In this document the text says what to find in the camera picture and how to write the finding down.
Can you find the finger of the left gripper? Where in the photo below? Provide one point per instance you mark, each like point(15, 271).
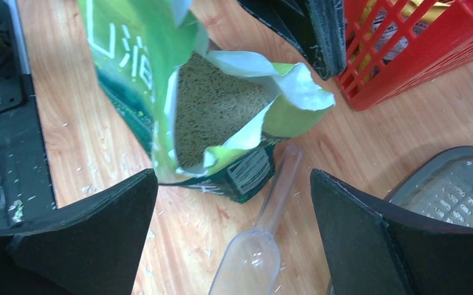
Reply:
point(315, 28)

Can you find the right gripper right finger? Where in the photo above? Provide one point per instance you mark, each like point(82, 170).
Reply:
point(375, 247)

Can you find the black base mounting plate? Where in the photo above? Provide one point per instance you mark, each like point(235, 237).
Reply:
point(26, 190)

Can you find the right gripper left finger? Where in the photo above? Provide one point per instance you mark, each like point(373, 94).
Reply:
point(92, 246)

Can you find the grey litter box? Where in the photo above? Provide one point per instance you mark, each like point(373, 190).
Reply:
point(441, 188)

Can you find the clear plastic scoop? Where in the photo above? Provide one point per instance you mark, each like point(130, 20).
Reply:
point(252, 260)

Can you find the green cat litter bag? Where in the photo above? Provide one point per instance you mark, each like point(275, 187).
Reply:
point(208, 118)

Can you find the red plastic shopping basket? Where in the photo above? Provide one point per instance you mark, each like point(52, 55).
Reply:
point(394, 46)

